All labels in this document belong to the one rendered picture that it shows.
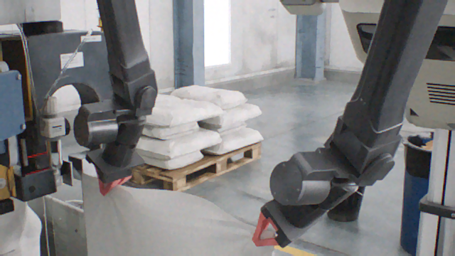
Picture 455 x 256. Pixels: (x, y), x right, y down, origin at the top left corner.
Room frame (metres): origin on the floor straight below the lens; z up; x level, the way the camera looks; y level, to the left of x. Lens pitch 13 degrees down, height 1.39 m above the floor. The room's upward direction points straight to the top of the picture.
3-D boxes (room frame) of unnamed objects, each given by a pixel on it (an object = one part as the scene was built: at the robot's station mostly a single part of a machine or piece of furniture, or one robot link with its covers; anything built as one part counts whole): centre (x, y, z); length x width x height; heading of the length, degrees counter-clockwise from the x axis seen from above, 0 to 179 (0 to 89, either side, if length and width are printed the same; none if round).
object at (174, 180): (4.32, 0.38, 0.07); 1.20 x 0.82 x 0.14; 144
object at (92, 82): (1.16, 0.43, 1.21); 0.30 x 0.25 x 0.30; 52
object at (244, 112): (4.44, 0.04, 0.44); 0.68 x 0.44 x 0.15; 142
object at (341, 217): (3.20, -0.78, 0.13); 0.30 x 0.30 x 0.26
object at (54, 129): (0.97, 0.34, 1.14); 0.05 x 0.04 x 0.16; 142
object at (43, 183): (0.99, 0.41, 1.04); 0.08 x 0.06 x 0.05; 142
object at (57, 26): (1.09, 0.40, 1.35); 0.09 x 0.09 x 0.03
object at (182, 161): (4.03, 0.57, 0.20); 0.66 x 0.44 x 0.12; 52
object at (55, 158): (0.96, 0.34, 1.11); 0.03 x 0.03 x 0.06
